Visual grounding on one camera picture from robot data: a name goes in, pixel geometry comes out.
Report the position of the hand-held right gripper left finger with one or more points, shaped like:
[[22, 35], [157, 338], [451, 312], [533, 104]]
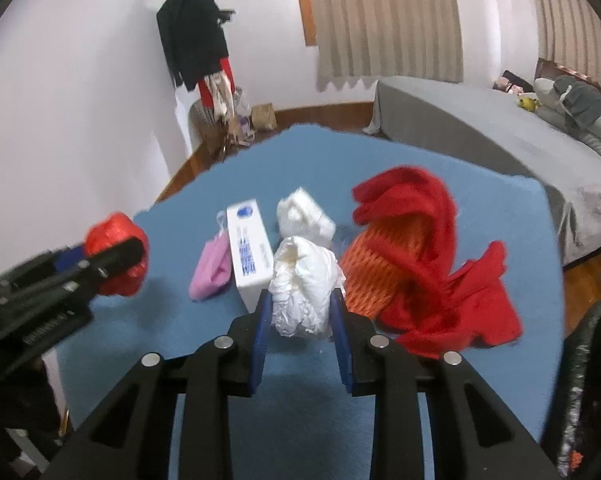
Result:
[[263, 340]]

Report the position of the white box with blue print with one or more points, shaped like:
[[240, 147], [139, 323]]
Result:
[[250, 240]]

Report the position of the pink cloth pouch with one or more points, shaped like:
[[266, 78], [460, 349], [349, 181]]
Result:
[[210, 270]]

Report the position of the white plastic bag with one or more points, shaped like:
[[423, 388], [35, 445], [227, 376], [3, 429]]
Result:
[[300, 285]]

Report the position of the white crumpled tissue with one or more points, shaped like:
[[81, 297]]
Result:
[[300, 210]]

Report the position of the dark plush doll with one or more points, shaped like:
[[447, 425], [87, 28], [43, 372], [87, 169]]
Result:
[[512, 82]]

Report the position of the orange foam net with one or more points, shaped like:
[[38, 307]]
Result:
[[380, 270]]

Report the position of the red knitted scarf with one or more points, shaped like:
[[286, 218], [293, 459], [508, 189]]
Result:
[[430, 200]]

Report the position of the black coat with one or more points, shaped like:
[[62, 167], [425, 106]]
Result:
[[190, 30]]

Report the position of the brown paper bag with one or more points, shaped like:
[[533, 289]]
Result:
[[263, 117]]

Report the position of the bin with black liner bag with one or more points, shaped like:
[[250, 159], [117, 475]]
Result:
[[595, 360]]

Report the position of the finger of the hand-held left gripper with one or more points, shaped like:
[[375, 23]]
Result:
[[118, 257], [70, 257]]

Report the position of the wooden window frame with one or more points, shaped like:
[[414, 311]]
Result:
[[304, 5]]

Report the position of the grey bed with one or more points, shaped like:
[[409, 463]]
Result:
[[455, 120]]

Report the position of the beige curtain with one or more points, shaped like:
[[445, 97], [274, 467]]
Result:
[[570, 15], [380, 20]]

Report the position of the wooden headboard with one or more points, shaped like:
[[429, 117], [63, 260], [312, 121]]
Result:
[[575, 71]]

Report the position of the red plastic bag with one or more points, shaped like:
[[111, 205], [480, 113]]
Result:
[[113, 227]]

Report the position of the yellow plush toy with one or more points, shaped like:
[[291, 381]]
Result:
[[528, 103]]

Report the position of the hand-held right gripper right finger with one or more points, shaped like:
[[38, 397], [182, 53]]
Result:
[[341, 345]]

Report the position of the blue table cover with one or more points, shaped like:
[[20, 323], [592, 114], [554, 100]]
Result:
[[155, 320]]

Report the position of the light grey duvet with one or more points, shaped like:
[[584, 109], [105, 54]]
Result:
[[600, 137]]

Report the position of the cream cloth bag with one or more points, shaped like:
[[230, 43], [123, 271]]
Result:
[[221, 95]]

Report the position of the red garment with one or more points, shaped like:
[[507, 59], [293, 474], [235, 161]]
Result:
[[204, 92]]

